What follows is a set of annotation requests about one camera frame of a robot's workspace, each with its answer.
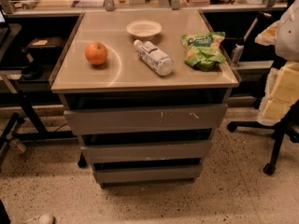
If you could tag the grey drawer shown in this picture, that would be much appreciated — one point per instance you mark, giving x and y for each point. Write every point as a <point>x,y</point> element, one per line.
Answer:
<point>147,151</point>
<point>145,119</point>
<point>148,174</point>

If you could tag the grey drawer cabinet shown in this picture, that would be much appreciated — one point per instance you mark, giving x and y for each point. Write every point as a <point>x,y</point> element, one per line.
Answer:
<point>124,81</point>

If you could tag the grey top drawer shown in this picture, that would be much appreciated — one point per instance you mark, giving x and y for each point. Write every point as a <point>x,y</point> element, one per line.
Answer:
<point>145,119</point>

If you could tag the grey bottom drawer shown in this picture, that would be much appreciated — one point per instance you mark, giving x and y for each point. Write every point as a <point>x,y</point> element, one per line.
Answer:
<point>148,174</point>

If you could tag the clear plastic water bottle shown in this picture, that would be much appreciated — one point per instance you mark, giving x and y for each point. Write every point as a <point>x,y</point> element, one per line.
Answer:
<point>154,58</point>

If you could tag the orange apple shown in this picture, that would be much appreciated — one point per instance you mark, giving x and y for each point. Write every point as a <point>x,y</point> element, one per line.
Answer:
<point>96,53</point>

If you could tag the green snack bag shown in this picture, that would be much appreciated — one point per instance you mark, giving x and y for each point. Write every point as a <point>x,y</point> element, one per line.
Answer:
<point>202,51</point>

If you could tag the white bowl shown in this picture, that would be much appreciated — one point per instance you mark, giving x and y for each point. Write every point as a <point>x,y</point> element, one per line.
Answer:
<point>144,29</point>

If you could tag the white spray bottle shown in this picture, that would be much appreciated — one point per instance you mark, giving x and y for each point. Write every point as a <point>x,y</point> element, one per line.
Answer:
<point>237,51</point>

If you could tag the black box with label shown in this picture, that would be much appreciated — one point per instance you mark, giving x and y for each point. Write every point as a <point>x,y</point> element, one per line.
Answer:
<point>46,45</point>

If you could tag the dark round object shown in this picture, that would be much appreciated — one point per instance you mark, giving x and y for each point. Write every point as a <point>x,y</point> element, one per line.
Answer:
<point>31,71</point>

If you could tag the black office chair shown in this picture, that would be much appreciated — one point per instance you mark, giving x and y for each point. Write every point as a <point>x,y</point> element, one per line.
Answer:
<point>284,127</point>

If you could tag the plastic bottle on floor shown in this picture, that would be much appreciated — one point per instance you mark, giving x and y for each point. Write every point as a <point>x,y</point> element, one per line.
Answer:
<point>16,144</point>

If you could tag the black desk frame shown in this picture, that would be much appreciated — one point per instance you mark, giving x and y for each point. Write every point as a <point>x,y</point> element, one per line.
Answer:
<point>16,120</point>

